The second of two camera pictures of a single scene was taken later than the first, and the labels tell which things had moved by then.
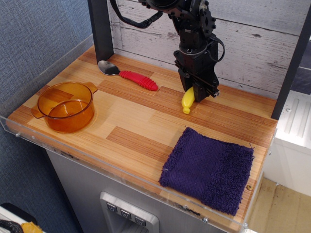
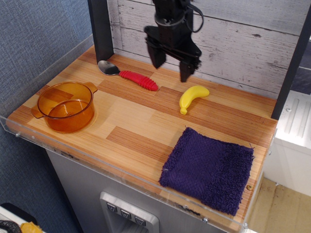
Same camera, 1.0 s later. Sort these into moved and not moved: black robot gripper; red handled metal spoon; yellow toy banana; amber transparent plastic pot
Moved: black robot gripper
Not moved: yellow toy banana; red handled metal spoon; amber transparent plastic pot
